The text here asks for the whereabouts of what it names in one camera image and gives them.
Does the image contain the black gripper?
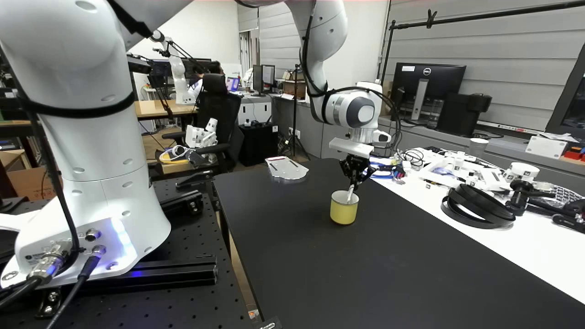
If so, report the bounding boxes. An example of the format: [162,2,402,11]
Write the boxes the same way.
[338,151,378,188]

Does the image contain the yellow cup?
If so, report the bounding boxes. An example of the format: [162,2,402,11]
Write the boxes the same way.
[328,188,361,226]

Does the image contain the silver metal mounting plate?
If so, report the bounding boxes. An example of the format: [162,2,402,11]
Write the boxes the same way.
[263,153,310,183]

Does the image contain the black tripod stand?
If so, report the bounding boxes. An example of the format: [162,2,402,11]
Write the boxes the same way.
[277,62,314,164]

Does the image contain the white modules with tags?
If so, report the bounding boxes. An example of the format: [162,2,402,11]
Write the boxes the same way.
[418,146,509,192]

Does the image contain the black Dell monitor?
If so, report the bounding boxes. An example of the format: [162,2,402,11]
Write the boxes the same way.
[389,60,467,130]

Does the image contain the black equipment box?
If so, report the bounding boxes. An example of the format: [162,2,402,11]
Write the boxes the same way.
[436,91,491,137]

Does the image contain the white cabinet box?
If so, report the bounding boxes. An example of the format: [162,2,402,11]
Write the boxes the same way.
[235,95,274,130]

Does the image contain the black office chair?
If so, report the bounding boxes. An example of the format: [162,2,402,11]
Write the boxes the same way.
[175,71,244,190]

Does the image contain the crumpled white bag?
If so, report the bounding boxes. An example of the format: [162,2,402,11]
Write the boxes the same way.
[182,117,219,151]

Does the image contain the small white box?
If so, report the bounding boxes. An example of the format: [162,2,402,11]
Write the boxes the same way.
[524,133,568,161]

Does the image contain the black handheld device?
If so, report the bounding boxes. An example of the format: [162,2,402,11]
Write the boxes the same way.
[550,199,585,234]

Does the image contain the black computer monitor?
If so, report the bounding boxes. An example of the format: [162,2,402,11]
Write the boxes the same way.
[544,44,585,142]

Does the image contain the black perforated breadboard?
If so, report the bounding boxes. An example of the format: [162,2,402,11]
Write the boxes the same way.
[0,175,263,329]

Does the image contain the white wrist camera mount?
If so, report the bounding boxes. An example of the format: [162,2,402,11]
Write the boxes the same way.
[327,135,391,161]

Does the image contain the black base cable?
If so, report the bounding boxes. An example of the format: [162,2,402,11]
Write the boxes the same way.
[43,252,102,329]

